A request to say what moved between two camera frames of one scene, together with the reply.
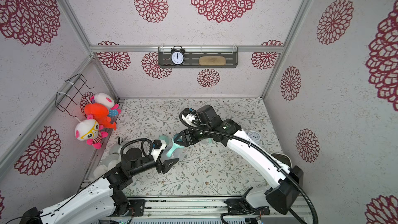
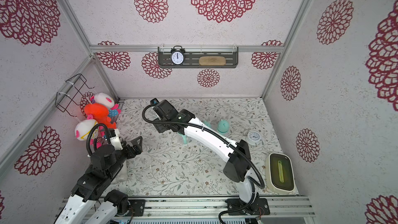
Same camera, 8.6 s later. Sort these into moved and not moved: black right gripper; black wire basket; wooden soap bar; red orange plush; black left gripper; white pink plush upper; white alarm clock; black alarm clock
Moved: black right gripper; black left gripper
Not moved: white alarm clock; black alarm clock; white pink plush upper; black wire basket; wooden soap bar; red orange plush
